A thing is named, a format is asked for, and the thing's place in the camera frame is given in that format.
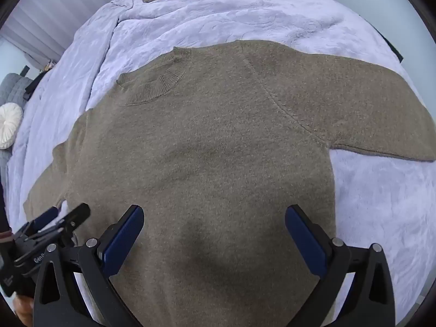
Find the black bag with straps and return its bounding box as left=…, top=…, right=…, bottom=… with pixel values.
left=20, top=59, right=57, bottom=102

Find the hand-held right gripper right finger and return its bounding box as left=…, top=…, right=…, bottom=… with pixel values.
left=285, top=204, right=396, bottom=327

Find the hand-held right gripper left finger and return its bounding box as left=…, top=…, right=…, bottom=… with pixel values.
left=33, top=204, right=145, bottom=327

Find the brown knit sweater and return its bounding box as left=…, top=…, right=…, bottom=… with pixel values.
left=23, top=40, right=436, bottom=327

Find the pale pleated curtain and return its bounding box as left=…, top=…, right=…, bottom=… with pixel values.
left=0, top=0, right=145, bottom=67

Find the lavender fleece blanket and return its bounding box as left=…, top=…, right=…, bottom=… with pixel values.
left=7, top=0, right=434, bottom=321

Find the grey quilted sofa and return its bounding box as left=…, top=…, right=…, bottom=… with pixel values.
left=0, top=72, right=35, bottom=191

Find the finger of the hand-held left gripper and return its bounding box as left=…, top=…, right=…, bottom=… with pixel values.
left=51, top=202, right=91, bottom=238
left=33, top=206, right=59, bottom=233

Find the round white pleated cushion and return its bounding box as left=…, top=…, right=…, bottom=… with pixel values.
left=0, top=103, right=23, bottom=150

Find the person's left hand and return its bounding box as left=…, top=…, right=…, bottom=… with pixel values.
left=14, top=296, right=35, bottom=325

